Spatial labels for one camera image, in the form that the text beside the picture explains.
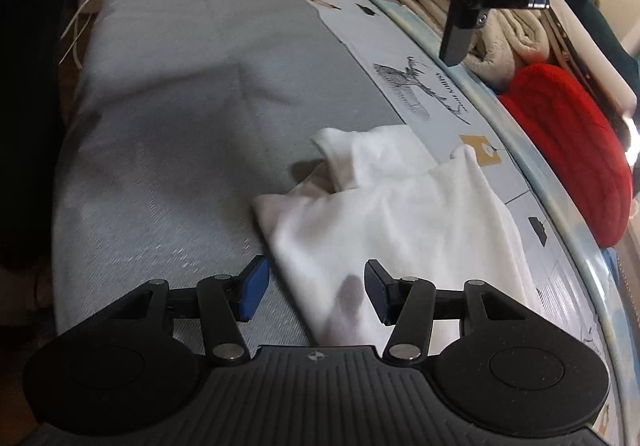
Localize dark teal shark plush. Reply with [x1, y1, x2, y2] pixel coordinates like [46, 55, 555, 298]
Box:
[564, 0, 639, 95]

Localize white small garment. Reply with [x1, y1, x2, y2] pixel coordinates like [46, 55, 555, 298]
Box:
[253, 125, 541, 348]

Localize printed grey bed sheet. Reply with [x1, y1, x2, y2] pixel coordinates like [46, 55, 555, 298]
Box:
[47, 0, 638, 445]

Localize beige folded blanket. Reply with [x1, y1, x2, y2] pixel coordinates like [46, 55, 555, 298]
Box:
[399, 0, 550, 92]

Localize red folded blanket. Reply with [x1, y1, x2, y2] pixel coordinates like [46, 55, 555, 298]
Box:
[499, 64, 632, 248]

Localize white folded pillow stack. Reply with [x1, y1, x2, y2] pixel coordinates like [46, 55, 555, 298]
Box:
[549, 0, 639, 123]

